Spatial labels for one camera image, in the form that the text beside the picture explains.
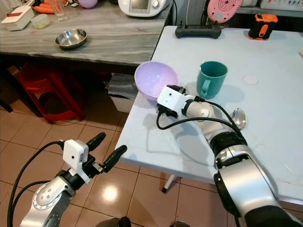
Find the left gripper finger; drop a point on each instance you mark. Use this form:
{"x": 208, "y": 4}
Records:
{"x": 95, "y": 140}
{"x": 117, "y": 154}

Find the purple plastic bowl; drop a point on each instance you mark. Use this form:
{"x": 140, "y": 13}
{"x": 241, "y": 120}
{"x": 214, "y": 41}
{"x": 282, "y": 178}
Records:
{"x": 151, "y": 78}

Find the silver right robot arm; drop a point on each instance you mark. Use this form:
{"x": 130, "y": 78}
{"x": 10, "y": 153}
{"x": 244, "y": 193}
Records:
{"x": 246, "y": 175}

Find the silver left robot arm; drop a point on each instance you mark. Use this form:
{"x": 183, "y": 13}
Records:
{"x": 45, "y": 201}

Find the teal plastic mug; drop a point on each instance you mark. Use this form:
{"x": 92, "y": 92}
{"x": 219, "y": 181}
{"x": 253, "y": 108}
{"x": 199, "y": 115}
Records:
{"x": 213, "y": 75}

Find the white storage bin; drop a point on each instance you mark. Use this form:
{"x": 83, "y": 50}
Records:
{"x": 120, "y": 97}

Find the dark left robot foot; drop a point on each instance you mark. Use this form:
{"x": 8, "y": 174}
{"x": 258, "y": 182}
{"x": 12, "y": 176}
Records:
{"x": 113, "y": 222}

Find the dark robot foot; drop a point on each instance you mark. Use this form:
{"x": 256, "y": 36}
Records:
{"x": 180, "y": 224}
{"x": 113, "y": 222}

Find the white table leg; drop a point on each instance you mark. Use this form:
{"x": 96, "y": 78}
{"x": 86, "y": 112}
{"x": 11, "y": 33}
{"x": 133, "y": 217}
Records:
{"x": 169, "y": 183}

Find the metal spoon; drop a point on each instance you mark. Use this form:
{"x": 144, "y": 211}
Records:
{"x": 239, "y": 118}

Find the red plastic stool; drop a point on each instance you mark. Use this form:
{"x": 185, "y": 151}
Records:
{"x": 45, "y": 87}

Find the small white round disc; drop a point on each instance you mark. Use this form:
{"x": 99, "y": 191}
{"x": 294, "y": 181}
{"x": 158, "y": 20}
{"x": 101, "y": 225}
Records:
{"x": 251, "y": 80}

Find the white kitchen appliance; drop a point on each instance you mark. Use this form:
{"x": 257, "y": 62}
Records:
{"x": 143, "y": 7}

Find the pink round board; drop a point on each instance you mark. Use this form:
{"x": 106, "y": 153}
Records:
{"x": 225, "y": 9}

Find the dark right robot foot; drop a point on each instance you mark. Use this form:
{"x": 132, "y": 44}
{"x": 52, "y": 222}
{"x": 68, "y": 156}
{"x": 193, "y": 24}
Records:
{"x": 180, "y": 224}

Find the stainless steel bowl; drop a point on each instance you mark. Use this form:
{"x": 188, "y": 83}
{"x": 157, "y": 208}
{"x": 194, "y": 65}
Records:
{"x": 71, "y": 39}

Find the orange and black device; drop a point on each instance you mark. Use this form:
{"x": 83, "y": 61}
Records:
{"x": 262, "y": 26}

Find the purple round object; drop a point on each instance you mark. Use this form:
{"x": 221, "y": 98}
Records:
{"x": 88, "y": 3}

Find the small translucent plastic container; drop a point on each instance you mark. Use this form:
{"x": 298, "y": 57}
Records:
{"x": 40, "y": 21}

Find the clear drinking glass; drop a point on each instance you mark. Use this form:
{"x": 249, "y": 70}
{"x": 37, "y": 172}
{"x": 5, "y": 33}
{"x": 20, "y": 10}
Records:
{"x": 57, "y": 10}

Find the orange carrots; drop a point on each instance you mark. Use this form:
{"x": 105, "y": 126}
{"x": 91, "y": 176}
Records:
{"x": 42, "y": 9}

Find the white box with red label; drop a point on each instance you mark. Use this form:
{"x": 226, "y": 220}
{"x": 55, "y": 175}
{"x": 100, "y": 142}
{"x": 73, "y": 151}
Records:
{"x": 17, "y": 19}

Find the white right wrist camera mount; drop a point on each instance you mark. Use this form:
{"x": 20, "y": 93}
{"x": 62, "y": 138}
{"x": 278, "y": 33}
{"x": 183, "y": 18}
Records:
{"x": 173, "y": 100}

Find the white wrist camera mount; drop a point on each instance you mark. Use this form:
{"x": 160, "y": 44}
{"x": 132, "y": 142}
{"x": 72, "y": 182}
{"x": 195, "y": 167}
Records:
{"x": 75, "y": 152}
{"x": 173, "y": 100}

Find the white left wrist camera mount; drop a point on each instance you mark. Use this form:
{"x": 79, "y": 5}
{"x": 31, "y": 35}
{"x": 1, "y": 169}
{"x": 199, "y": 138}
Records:
{"x": 75, "y": 152}

